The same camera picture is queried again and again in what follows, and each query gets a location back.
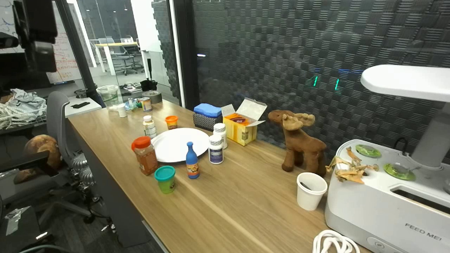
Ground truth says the white paper cup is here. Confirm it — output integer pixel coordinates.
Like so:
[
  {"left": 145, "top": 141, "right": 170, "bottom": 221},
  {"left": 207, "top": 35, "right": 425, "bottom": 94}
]
[{"left": 297, "top": 173, "right": 328, "bottom": 211}]

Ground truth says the grey woven basket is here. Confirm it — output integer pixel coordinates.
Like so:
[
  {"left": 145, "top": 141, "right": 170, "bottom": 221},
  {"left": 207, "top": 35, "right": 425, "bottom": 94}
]
[{"left": 193, "top": 114, "right": 222, "bottom": 131}]

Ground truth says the brown moose plushie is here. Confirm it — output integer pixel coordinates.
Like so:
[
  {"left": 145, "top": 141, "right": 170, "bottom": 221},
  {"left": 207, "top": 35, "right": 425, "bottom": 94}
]
[{"left": 269, "top": 110, "right": 327, "bottom": 176}]

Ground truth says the white paper plate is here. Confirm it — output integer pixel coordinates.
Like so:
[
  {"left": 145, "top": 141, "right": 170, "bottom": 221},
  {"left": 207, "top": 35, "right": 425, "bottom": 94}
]
[{"left": 152, "top": 128, "right": 208, "bottom": 163}]

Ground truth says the green tub teal lid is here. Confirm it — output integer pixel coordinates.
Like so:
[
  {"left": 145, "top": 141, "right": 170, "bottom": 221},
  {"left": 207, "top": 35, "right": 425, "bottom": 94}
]
[{"left": 154, "top": 166, "right": 176, "bottom": 194}]

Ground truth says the yellow cardboard box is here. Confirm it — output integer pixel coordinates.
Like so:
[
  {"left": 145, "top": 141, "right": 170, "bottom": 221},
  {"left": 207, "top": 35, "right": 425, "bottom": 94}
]
[{"left": 222, "top": 99, "right": 267, "bottom": 146}]

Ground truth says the blue toy bottle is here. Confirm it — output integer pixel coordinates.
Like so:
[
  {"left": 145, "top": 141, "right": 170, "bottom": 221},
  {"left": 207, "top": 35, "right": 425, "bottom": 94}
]
[{"left": 186, "top": 142, "right": 200, "bottom": 180}]

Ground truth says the white pill bottle back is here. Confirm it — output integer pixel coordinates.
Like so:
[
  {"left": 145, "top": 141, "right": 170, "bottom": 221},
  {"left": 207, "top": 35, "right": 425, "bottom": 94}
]
[{"left": 214, "top": 123, "right": 228, "bottom": 149}]

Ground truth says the white pill bottle green label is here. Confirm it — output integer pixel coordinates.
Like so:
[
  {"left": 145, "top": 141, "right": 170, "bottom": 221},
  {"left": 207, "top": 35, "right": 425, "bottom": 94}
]
[{"left": 142, "top": 116, "right": 156, "bottom": 138}]

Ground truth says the white pill bottle blue label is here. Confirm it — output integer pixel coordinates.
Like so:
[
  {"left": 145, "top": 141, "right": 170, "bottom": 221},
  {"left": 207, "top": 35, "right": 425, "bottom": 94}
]
[{"left": 208, "top": 135, "right": 224, "bottom": 165}]

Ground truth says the white coiled cable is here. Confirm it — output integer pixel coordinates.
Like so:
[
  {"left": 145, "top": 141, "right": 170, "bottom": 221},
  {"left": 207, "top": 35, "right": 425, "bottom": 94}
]
[{"left": 311, "top": 228, "right": 362, "bottom": 253}]

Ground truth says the spice jar orange lid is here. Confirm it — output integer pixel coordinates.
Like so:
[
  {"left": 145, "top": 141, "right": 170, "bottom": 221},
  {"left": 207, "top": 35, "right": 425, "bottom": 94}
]
[{"left": 131, "top": 137, "right": 159, "bottom": 176}]

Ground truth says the yellow tub orange lid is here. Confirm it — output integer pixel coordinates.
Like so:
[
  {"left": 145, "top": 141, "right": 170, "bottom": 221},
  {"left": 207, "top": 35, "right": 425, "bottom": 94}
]
[{"left": 165, "top": 116, "right": 179, "bottom": 130}]

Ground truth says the blue sponge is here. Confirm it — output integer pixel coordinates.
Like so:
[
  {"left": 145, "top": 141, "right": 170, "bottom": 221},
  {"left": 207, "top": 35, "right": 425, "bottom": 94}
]
[{"left": 194, "top": 103, "right": 221, "bottom": 118}]

